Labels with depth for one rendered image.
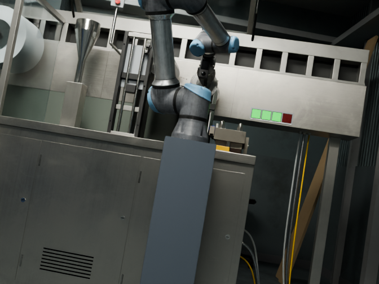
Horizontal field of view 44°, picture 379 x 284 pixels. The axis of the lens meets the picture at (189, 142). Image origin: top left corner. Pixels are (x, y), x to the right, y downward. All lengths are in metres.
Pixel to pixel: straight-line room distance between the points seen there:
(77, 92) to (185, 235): 1.20
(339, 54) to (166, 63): 1.31
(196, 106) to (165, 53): 0.25
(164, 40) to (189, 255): 0.84
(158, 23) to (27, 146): 0.92
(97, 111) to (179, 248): 1.34
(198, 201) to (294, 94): 1.22
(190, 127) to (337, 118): 1.22
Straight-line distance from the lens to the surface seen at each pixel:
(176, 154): 1.77
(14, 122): 2.38
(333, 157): 2.95
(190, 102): 1.83
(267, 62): 2.91
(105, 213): 2.23
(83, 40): 2.72
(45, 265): 2.35
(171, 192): 1.77
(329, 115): 2.81
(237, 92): 2.78
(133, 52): 2.44
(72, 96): 2.67
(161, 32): 1.87
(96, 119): 2.89
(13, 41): 2.54
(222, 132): 2.38
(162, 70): 1.89
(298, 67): 2.91
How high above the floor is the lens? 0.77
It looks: 4 degrees up
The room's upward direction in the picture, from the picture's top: 10 degrees clockwise
